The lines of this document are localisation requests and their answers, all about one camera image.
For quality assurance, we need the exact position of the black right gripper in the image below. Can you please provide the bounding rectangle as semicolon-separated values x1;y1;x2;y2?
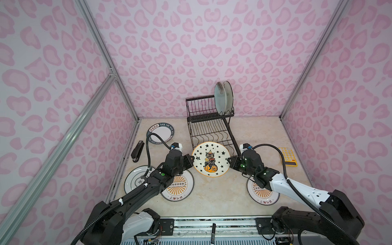
224;156;256;178

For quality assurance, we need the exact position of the cat pumpkin star plate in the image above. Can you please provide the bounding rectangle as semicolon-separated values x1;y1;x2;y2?
192;141;231;178

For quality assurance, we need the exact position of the orange sunburst plate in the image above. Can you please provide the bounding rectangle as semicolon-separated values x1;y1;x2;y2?
247;178;280;206
161;170;195;202

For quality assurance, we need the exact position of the white floral speckled plate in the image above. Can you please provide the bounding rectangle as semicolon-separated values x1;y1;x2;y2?
223;81;234;115

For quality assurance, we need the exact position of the light blue flower plate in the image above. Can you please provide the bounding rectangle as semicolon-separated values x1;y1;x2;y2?
214;82;227;115

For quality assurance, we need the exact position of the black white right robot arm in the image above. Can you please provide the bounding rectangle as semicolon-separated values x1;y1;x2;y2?
228;144;365;245

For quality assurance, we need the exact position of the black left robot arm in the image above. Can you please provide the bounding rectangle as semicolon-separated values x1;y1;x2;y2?
71;133;195;245

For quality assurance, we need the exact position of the black two-tier dish rack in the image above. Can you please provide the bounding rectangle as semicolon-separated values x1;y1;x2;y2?
185;95;240;156

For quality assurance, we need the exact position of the green-rim lettered white plate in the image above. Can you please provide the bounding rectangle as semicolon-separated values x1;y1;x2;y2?
146;122;175;145

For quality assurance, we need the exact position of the black stapler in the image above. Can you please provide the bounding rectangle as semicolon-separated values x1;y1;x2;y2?
131;140;145;163

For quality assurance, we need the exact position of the yellow calculator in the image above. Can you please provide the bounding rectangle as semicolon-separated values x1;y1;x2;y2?
279;147;298;166

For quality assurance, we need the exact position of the black marker pen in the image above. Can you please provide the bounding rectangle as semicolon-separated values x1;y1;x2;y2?
210;223;216;245

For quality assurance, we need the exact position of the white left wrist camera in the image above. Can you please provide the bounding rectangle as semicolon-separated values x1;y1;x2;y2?
170;143;183;152

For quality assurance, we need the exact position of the white plate green ring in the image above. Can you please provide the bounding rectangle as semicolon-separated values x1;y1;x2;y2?
124;165;155;195

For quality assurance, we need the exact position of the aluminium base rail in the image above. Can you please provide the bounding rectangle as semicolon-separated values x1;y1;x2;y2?
81;214;353;245

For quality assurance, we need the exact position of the diagonal aluminium frame bar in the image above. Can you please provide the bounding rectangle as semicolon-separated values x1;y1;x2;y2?
1;73;116;245

